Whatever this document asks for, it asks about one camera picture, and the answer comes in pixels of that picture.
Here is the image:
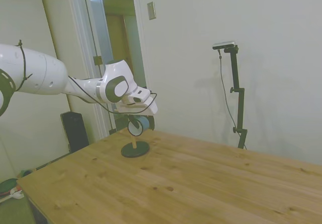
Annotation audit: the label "white plastic object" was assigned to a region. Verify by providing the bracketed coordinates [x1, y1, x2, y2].
[9, 187, 25, 200]

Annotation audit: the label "black camera stand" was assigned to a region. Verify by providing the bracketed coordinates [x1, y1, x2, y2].
[223, 45, 249, 150]

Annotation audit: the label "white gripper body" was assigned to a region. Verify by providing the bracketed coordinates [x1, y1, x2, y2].
[117, 93, 159, 116]

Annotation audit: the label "white door frame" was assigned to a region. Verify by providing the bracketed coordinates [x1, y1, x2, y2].
[65, 0, 149, 144]

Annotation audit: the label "blue enamel mug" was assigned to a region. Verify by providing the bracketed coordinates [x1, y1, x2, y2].
[127, 115, 150, 136]

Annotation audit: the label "dark green round object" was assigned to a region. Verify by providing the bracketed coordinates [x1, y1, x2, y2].
[0, 178, 19, 195]

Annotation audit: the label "wooden mug tree stand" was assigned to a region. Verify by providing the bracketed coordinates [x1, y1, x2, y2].
[113, 109, 150, 159]

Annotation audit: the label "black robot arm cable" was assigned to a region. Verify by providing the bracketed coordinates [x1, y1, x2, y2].
[15, 39, 158, 114]

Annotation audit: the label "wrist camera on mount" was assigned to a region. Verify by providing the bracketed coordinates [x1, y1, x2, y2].
[118, 102, 149, 109]

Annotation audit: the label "exterior camera bar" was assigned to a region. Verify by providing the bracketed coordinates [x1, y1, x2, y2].
[212, 40, 237, 51]

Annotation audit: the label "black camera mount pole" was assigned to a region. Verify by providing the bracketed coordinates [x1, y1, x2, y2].
[218, 49, 249, 151]

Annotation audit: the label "black upright case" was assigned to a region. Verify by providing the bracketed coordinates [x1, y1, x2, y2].
[60, 111, 90, 156]

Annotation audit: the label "metal wall switch plate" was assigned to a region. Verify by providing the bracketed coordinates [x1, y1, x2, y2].
[147, 2, 157, 21]

